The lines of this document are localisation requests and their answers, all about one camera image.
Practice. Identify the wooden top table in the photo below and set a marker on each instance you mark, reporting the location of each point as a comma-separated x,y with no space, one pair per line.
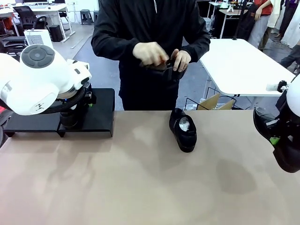
232,11

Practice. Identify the reddish cloth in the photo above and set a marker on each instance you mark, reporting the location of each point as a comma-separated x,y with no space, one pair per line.
2,109

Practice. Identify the person's right forearm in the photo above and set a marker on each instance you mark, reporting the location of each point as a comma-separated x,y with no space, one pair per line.
112,44

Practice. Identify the person in dark trousers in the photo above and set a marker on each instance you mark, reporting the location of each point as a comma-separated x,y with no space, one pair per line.
291,56

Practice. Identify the white computer case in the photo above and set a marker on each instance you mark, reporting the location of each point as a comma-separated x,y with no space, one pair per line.
208,25

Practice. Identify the person's left hand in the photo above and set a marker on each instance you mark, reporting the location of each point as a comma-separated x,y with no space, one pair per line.
181,61

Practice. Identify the black computer tower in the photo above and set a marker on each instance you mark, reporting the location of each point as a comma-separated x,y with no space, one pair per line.
56,32

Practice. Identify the white air purifier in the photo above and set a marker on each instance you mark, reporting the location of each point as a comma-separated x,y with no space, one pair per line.
37,38

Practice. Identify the white table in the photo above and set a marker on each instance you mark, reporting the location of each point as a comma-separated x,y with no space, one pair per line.
234,65

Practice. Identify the person's left forearm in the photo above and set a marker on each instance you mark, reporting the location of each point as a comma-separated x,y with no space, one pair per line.
199,47

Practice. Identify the black office chair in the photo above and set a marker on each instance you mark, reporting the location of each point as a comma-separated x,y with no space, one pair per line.
11,41
25,15

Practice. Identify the cardboard box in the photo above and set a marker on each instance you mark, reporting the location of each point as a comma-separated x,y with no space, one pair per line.
211,102

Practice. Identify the white paper shoe stuffing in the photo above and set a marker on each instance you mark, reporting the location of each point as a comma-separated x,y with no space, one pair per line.
184,124

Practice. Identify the person's right hand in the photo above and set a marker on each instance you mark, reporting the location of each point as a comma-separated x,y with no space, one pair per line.
150,54

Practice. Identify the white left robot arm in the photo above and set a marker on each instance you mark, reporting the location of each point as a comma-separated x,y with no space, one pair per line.
30,77

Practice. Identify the grey stool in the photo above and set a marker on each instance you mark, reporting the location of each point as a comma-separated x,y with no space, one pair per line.
85,14
96,15

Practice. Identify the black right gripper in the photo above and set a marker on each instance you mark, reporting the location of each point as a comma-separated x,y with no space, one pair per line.
290,124

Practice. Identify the person in red shirt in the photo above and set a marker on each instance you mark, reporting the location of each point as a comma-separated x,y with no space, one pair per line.
266,9

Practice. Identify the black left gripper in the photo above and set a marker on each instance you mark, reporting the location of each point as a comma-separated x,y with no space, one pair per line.
69,120

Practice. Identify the person in black jacket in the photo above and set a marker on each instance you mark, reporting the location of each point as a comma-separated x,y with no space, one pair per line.
150,21

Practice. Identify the white office desk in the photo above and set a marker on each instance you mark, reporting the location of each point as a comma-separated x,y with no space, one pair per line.
47,8

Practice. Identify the black shoe stand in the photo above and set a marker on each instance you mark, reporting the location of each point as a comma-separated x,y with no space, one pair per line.
103,110
30,123

